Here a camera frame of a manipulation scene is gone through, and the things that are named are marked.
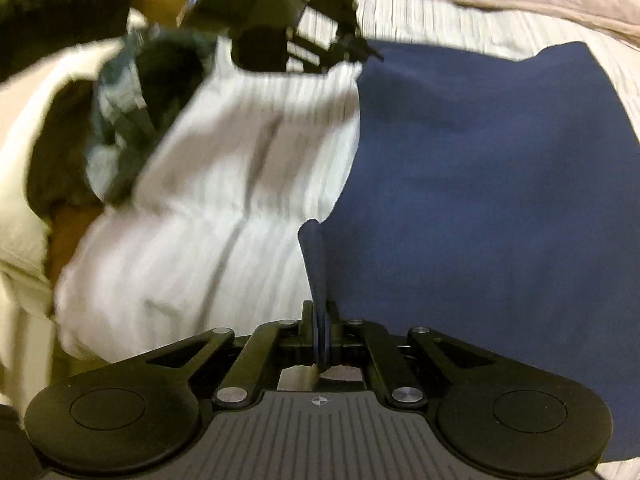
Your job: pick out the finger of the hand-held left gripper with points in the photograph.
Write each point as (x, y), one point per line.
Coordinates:
(362, 50)
(305, 50)

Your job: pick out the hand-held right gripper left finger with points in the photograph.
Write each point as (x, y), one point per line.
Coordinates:
(307, 332)

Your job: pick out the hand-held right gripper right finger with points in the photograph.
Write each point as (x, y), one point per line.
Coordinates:
(332, 327)

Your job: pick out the navy blue garment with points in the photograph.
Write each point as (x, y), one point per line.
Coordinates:
(475, 185)

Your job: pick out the dark green cloth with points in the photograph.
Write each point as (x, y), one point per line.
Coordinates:
(145, 95)

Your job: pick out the striped white bed sheet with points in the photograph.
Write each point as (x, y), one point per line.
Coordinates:
(210, 210)

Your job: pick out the cream cloth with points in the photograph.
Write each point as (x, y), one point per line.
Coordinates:
(30, 150)

